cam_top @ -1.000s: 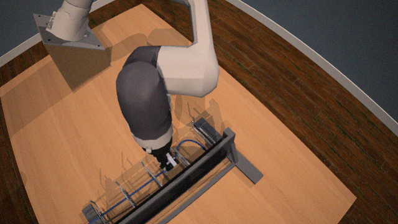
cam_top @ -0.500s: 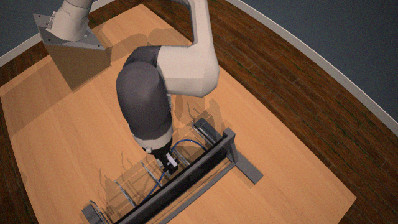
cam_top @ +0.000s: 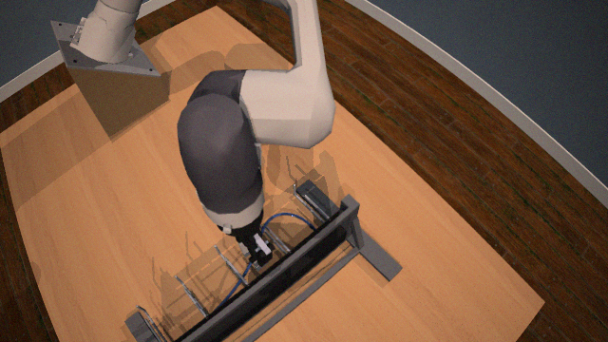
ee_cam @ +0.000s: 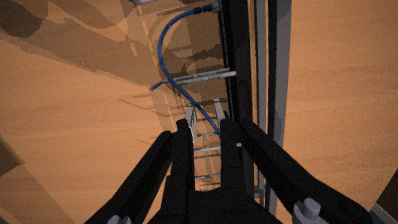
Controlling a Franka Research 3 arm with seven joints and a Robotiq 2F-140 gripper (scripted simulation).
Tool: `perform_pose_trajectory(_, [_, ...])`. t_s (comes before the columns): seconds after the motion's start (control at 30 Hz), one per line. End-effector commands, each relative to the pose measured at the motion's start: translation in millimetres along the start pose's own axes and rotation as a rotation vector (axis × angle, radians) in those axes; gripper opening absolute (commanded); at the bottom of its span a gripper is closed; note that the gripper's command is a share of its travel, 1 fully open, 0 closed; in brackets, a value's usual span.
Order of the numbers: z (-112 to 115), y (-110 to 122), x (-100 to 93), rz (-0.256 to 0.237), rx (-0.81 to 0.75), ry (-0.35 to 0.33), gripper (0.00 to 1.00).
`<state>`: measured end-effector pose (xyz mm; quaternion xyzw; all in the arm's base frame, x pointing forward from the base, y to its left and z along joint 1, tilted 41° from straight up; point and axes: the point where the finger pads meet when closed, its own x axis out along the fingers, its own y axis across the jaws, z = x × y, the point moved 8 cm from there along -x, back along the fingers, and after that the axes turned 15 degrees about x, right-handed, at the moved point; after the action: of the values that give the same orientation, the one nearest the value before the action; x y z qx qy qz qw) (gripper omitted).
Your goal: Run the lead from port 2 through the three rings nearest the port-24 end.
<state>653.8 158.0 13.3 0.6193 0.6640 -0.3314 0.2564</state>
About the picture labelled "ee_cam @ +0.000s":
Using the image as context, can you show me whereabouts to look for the thin blue cable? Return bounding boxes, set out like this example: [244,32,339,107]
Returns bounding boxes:
[157,7,220,138]

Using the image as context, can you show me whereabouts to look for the grey rack with black patch panel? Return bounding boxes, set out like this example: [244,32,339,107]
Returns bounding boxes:
[173,0,292,217]

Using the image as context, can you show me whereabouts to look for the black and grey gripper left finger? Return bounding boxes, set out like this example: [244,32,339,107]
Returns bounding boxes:
[84,103,197,224]

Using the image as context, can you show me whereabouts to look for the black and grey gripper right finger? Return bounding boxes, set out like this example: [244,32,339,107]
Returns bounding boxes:
[214,98,373,224]

